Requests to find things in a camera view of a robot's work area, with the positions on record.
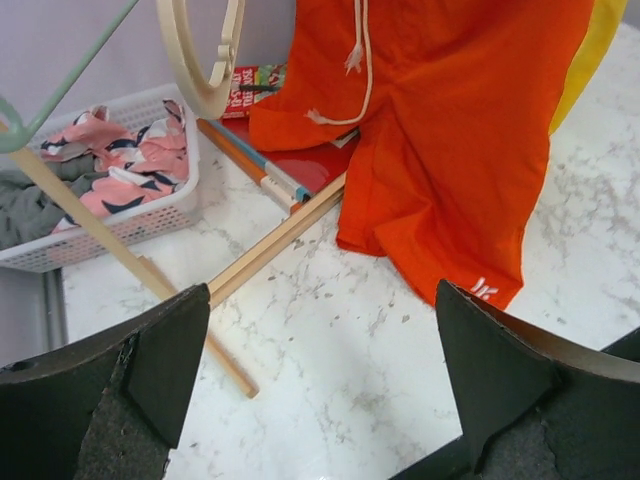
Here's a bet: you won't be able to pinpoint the large red book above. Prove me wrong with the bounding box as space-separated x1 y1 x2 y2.
212 118 360 202

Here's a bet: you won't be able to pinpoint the aluminium corner post left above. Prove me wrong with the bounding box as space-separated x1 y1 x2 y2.
43 269 68 350

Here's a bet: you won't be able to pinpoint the white plastic laundry basket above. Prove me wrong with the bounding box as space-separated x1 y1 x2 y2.
1 83 201 273

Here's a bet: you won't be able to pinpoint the mint green plastic hanger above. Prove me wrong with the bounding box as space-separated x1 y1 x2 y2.
0 0 141 155

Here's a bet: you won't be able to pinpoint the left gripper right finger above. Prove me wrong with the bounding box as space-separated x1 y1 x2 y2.
436 280 639 479

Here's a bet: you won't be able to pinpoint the wooden clothes rack frame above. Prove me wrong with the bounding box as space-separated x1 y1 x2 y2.
9 148 346 398

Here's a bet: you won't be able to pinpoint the pink patterned garment in basket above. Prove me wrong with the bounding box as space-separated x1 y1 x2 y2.
40 99 190 218

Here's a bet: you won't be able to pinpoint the orange shorts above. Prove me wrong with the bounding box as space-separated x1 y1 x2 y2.
249 1 593 308

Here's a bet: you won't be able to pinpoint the light wooden hanger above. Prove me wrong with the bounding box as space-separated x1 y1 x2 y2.
156 0 246 120

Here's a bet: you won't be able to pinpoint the yellow shorts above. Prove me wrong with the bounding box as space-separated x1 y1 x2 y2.
549 0 628 134

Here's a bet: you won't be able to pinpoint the grey garment in basket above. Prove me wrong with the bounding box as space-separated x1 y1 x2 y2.
1 154 108 250

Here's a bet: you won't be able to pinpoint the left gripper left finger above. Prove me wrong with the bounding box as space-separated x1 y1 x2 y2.
1 284 210 479

